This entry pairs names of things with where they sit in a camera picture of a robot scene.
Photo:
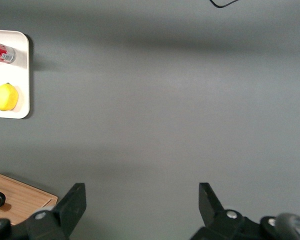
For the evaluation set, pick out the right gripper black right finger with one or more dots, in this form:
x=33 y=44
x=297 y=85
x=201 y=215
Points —
x=208 y=207

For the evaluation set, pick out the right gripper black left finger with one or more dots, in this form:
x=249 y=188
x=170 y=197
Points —
x=72 y=207

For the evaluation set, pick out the beige plastic tray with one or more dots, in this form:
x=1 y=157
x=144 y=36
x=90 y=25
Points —
x=22 y=75

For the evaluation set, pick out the wooden drawer cabinet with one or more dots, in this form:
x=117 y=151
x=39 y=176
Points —
x=27 y=197

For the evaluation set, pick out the yellow lemon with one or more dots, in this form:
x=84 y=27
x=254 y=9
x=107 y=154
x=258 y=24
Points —
x=5 y=97

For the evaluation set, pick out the red soda can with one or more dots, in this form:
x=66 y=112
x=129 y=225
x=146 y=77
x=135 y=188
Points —
x=1 y=52

